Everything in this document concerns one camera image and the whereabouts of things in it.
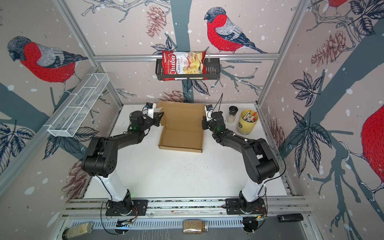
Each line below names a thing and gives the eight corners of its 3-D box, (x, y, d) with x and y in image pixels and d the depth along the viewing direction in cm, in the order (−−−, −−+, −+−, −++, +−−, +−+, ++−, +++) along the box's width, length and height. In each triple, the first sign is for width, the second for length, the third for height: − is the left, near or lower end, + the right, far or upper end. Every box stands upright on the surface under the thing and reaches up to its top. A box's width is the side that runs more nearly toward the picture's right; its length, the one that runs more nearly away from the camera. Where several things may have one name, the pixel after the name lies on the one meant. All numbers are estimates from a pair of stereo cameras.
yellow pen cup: (238, 134, 102) (242, 123, 92) (235, 121, 110) (238, 109, 100) (255, 134, 102) (261, 123, 92) (251, 121, 110) (256, 109, 100)
